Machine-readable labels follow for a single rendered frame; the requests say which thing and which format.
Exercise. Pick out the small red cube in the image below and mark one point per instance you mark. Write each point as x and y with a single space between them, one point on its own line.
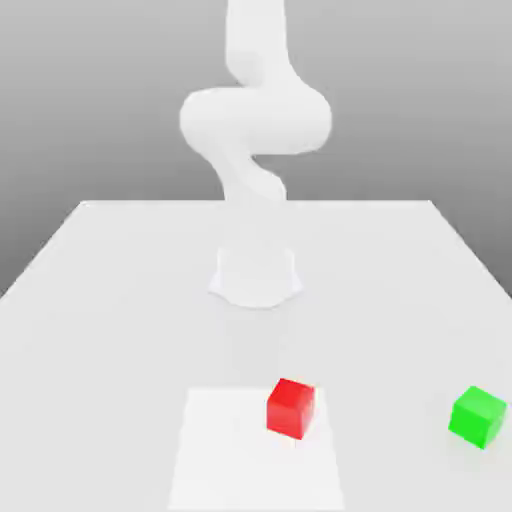
288 410

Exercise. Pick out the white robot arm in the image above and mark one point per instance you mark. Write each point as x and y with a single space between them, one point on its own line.
256 120

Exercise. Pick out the small green cube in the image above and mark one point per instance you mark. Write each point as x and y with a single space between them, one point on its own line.
476 418

